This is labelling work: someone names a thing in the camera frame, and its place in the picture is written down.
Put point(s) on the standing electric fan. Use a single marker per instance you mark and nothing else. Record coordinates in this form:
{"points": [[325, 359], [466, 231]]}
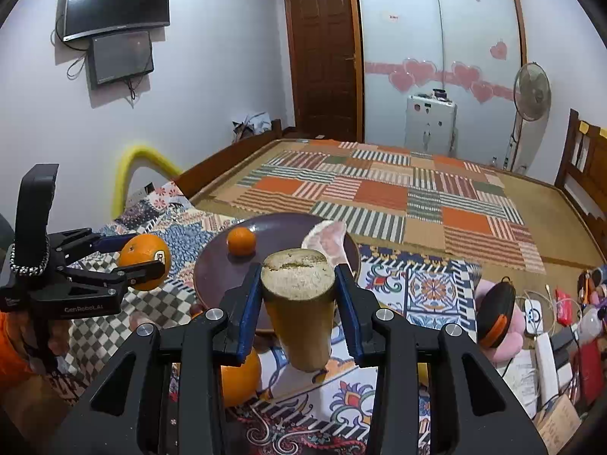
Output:
{"points": [[532, 97]]}

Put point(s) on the plush doll purple dress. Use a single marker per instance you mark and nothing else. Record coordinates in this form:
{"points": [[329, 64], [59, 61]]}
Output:
{"points": [[592, 298]]}

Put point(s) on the small orange mandarin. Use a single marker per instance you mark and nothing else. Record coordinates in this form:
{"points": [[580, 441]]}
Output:
{"points": [[241, 242]]}

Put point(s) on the patchwork striped bed mat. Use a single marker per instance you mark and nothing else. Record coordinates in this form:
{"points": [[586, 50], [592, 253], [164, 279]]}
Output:
{"points": [[391, 194]]}

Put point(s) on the peeled pink pomelo piece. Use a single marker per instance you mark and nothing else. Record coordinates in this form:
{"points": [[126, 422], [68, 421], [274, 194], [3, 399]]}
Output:
{"points": [[137, 319]]}

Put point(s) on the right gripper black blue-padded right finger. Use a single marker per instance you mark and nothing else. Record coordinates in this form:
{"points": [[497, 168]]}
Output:
{"points": [[472, 410]]}

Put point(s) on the large orange with sticker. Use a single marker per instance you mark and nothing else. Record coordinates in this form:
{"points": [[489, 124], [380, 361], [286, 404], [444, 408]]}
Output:
{"points": [[145, 248]]}

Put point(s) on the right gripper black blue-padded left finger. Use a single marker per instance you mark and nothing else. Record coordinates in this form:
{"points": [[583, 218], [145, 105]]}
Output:
{"points": [[122, 411]]}

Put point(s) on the white charger device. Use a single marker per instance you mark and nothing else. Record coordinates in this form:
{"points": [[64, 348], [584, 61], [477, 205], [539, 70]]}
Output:
{"points": [[533, 317]]}

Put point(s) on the brown wooden door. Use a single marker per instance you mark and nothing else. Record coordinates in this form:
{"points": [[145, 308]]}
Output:
{"points": [[321, 42]]}

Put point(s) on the yellow foam tube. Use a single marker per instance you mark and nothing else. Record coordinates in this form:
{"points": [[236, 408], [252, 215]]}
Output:
{"points": [[133, 159]]}

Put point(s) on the sliding wardrobe with hearts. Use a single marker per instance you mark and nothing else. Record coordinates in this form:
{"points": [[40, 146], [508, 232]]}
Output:
{"points": [[470, 48]]}

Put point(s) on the small black wall monitor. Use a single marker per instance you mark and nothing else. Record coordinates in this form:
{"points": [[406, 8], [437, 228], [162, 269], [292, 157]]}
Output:
{"points": [[119, 56]]}

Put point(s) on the wooden bed headboard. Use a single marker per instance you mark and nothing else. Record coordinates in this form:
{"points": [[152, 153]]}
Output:
{"points": [[582, 175]]}

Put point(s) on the checkered patchwork quilt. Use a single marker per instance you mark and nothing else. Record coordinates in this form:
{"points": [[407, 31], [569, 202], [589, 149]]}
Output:
{"points": [[169, 229]]}

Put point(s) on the wall-mounted black television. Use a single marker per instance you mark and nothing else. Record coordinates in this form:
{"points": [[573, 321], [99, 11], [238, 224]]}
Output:
{"points": [[85, 18]]}

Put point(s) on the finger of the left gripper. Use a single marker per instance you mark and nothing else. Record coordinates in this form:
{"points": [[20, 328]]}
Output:
{"points": [[112, 243], [119, 277]]}

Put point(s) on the black orange headphone case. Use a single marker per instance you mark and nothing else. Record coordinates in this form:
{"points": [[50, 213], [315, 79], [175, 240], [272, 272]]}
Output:
{"points": [[494, 314]]}

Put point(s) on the wooden bed footboard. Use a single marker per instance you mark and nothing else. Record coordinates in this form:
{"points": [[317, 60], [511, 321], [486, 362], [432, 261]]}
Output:
{"points": [[193, 180]]}

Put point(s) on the orange behind left finger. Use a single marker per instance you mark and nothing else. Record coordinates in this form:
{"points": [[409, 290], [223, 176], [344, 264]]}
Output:
{"points": [[240, 383]]}

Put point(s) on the white appliance box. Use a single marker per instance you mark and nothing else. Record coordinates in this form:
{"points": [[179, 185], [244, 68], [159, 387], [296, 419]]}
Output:
{"points": [[430, 123]]}

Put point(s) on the patterned colourful cloth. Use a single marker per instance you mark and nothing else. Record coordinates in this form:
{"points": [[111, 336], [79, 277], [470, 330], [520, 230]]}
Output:
{"points": [[329, 411]]}

